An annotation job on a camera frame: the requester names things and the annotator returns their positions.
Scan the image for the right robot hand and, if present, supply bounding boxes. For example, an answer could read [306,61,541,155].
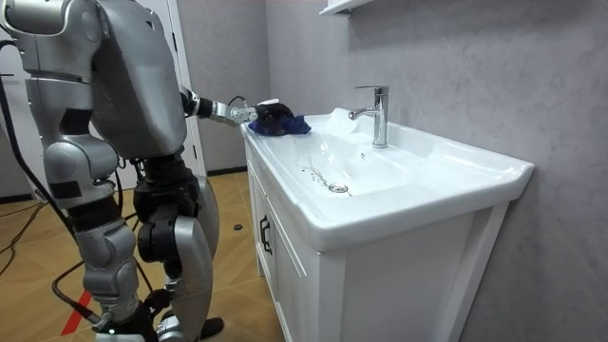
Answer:
[93,299,161,342]

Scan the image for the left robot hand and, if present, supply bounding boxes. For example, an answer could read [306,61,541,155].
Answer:
[254,98,296,137]

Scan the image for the dark blue cloth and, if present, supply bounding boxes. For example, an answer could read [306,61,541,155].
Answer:
[247,113,313,139]

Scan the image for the red floor tape strip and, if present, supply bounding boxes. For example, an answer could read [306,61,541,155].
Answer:
[60,290,93,337]

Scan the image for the robot legs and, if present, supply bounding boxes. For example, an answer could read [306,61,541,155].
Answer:
[132,156,225,342]

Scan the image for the chrome faucet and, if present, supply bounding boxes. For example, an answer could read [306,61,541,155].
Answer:
[348,85,390,150]

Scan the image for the robot body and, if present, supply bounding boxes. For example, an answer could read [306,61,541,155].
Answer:
[88,0,200,191]

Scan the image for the white sink vanity cabinet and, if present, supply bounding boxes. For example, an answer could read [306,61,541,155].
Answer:
[240,107,536,342]

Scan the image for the white wall shelf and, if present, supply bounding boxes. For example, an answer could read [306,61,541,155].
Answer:
[318,0,377,17]

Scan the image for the thin black floor cable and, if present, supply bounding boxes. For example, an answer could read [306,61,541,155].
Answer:
[0,199,49,277]

